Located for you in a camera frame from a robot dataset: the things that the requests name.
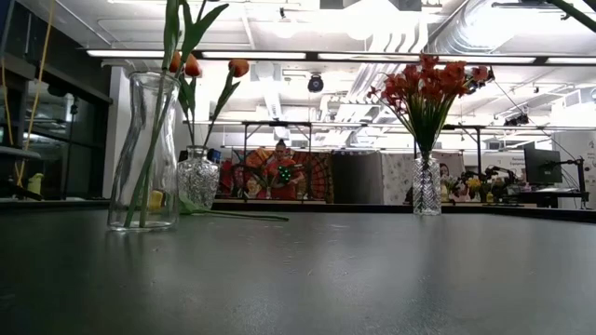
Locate orange tulip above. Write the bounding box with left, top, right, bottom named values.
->
left=183, top=53, right=204, bottom=149
left=168, top=50, right=196, bottom=149
left=202, top=59, right=251, bottom=149

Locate slim diamond-cut glass vase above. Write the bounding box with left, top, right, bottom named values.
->
left=412, top=151, right=442, bottom=217

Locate tall clear glass vase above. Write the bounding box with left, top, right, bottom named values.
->
left=106, top=71, right=182, bottom=233

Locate yellow tulip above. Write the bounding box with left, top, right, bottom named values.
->
left=137, top=0, right=230, bottom=229
left=123, top=0, right=182, bottom=229
left=125, top=0, right=209, bottom=229

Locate round cut-glass vase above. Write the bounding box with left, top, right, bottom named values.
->
left=176, top=144, right=221, bottom=211

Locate colourful patterned backdrop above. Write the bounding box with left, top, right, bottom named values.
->
left=217, top=147, right=334, bottom=204

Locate person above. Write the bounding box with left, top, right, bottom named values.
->
left=263, top=138, right=306, bottom=201

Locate dark grey partition panel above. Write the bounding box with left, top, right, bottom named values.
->
left=332, top=151, right=384, bottom=205

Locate white patterned curtain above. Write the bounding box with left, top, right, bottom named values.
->
left=381, top=152, right=467, bottom=205

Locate ceiling light strip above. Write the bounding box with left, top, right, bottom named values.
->
left=318, top=52, right=423, bottom=61
left=202, top=50, right=307, bottom=60
left=545, top=56, right=596, bottom=65
left=87, top=49, right=167, bottom=60

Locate dark glass partition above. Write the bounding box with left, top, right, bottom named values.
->
left=0, top=0, right=113, bottom=202

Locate black office monitor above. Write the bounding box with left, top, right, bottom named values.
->
left=523, top=147, right=563, bottom=186

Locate small office desk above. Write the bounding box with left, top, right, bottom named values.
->
left=500, top=187, right=591, bottom=209

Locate yellow-green bottle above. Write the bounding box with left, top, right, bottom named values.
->
left=26, top=172, right=45, bottom=199

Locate black ceiling camera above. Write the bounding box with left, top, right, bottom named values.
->
left=306, top=73, right=326, bottom=94

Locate silver ventilation duct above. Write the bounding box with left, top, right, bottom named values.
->
left=426, top=0, right=518, bottom=52

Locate yellow cable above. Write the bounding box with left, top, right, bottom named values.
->
left=0, top=0, right=55, bottom=190

